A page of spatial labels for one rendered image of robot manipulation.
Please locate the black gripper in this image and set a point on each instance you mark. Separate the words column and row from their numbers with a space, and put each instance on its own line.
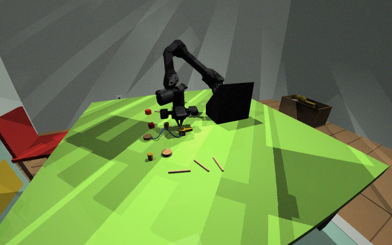
column 164, row 112

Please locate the yellow cylinder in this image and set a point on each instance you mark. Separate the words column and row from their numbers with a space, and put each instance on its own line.
column 150, row 156

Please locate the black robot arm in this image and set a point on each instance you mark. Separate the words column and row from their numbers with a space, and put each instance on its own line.
column 176, row 93

